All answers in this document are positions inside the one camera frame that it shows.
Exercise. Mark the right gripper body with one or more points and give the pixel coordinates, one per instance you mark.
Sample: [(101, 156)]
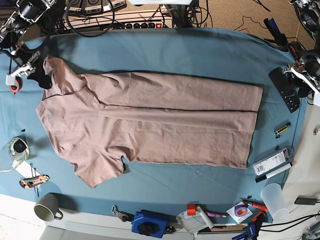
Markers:
[(27, 63)]

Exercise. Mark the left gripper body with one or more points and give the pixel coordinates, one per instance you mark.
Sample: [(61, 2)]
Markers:
[(307, 69)]

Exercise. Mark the pink T-shirt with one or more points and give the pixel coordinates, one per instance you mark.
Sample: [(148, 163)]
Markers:
[(96, 121)]

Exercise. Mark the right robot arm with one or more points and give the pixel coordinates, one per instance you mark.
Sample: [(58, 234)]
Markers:
[(28, 13)]

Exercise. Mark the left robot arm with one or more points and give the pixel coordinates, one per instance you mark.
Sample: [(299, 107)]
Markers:
[(308, 14)]

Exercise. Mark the black remote control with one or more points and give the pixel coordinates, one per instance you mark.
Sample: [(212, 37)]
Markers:
[(281, 83)]

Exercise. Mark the orange black clamp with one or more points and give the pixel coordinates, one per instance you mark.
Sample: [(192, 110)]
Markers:
[(296, 50)]

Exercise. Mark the red tape roll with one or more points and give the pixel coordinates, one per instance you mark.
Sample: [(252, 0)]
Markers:
[(16, 87)]

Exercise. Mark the blue bar clamp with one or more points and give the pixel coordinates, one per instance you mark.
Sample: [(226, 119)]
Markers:
[(279, 38)]

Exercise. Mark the clear plastic case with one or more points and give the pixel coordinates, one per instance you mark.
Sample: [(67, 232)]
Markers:
[(273, 161)]

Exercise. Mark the clear glass jar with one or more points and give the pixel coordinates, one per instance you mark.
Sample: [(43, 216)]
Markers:
[(17, 149)]

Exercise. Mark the blue table cloth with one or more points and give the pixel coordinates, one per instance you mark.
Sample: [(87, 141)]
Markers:
[(162, 188)]

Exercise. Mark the white marker pen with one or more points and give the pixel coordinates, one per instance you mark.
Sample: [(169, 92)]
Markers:
[(274, 172)]

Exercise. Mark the orange utility knife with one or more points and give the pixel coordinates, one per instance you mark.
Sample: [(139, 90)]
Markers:
[(26, 183)]

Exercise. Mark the translucent plastic cup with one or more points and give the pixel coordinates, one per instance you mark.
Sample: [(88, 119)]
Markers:
[(273, 197)]

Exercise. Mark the grey ceramic mug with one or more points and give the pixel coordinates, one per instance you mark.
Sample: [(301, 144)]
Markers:
[(47, 208)]

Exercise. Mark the black power strip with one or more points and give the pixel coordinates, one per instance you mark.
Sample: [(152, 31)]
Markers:
[(144, 25)]

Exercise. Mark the purple pen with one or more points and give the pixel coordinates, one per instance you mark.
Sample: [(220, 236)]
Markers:
[(215, 214)]

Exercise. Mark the silver carabiner keyring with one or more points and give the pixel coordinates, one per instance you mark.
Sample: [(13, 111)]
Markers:
[(123, 216)]

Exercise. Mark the white paper roll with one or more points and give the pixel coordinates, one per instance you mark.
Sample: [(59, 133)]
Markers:
[(205, 217)]

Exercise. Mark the red cube block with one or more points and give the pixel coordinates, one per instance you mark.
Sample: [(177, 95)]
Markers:
[(191, 209)]

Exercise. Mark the blue plastic box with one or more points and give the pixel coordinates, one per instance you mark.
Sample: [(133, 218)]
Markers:
[(150, 224)]

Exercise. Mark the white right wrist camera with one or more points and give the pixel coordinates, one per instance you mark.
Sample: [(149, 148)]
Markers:
[(10, 80)]

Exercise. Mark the black cable ties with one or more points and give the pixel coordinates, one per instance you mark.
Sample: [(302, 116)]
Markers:
[(34, 176)]

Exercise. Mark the red handled pliers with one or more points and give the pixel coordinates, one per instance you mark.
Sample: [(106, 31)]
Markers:
[(255, 204)]

